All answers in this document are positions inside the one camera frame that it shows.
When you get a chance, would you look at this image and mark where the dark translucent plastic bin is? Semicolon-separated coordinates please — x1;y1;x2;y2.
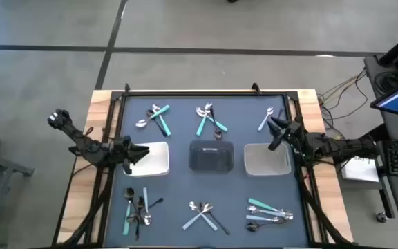
189;139;235;174

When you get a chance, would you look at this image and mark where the coiled black cable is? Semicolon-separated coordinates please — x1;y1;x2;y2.
373;70;398;91

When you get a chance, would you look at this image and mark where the white paper sheet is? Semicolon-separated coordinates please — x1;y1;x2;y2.
340;154;380;183

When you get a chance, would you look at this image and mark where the white plastic bin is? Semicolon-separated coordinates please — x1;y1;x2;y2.
123;141;170;178
243;142;292;177

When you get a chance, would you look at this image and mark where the tan floor cable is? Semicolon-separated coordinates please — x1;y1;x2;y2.
318;68;368;104

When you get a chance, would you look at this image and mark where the black metal table frame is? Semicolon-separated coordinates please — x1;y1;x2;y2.
52;82;354;249

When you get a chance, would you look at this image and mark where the blue table mat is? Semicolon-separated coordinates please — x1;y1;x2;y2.
104;95;310;247

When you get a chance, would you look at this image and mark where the black floor cable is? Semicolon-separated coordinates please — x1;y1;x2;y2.
319;71;369;139

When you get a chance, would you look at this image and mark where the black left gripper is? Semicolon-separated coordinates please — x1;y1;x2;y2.
113;135;151;176

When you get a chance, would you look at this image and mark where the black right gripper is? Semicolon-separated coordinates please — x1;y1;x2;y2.
266;115;307;156

